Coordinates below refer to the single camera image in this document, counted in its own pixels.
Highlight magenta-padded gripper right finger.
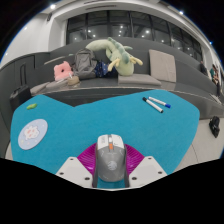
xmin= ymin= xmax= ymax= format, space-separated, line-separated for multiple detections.
xmin=123 ymin=143 xmax=168 ymax=188

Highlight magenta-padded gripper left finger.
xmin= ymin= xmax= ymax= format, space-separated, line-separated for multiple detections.
xmin=55 ymin=143 xmax=98 ymax=188

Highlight grey computer mouse orange accents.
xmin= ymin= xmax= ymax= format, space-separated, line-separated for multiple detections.
xmin=93 ymin=133 xmax=128 ymax=184

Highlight round light blue mouse pad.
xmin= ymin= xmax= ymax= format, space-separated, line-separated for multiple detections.
xmin=17 ymin=118 xmax=49 ymax=151

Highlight white marker blue cap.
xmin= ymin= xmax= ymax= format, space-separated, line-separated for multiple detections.
xmin=148 ymin=96 xmax=172 ymax=109

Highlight black bag on floor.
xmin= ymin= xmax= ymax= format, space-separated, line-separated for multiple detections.
xmin=208 ymin=115 xmax=221 ymax=138

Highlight grey flat seat cushion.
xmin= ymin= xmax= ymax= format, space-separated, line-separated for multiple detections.
xmin=45 ymin=79 xmax=71 ymax=90
xmin=117 ymin=73 xmax=162 ymax=87
xmin=29 ymin=81 xmax=51 ymax=96

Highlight beige hat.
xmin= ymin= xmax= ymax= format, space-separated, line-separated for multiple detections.
xmin=66 ymin=75 xmax=81 ymax=86

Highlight black suitcase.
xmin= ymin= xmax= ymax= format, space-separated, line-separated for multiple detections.
xmin=9 ymin=63 xmax=33 ymax=111

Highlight pink plush cushion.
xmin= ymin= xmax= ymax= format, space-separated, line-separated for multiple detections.
xmin=53 ymin=60 xmax=74 ymax=82

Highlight dark blue patterned bag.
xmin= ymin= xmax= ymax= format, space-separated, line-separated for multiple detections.
xmin=94 ymin=59 xmax=118 ymax=79

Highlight grey upright back cushion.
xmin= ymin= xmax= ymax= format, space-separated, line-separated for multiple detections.
xmin=148 ymin=49 xmax=178 ymax=83

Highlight grey backpack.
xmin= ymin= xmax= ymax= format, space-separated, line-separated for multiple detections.
xmin=72 ymin=48 xmax=98 ymax=80

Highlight green plush dragon toy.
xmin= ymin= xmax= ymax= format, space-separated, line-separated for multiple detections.
xmin=85 ymin=36 xmax=144 ymax=77

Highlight person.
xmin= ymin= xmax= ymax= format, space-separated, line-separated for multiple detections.
xmin=209 ymin=64 xmax=223 ymax=98
xmin=199 ymin=60 xmax=208 ymax=76

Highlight ceiling lights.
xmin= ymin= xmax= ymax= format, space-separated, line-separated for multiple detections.
xmin=23 ymin=3 xmax=214 ymax=46

